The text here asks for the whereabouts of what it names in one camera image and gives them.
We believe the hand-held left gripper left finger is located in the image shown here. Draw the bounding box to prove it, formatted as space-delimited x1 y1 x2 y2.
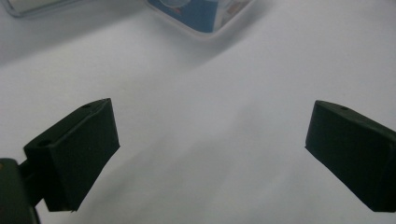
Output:
18 98 121 213

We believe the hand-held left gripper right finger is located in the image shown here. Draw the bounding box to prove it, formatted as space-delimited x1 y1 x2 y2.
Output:
304 100 396 214

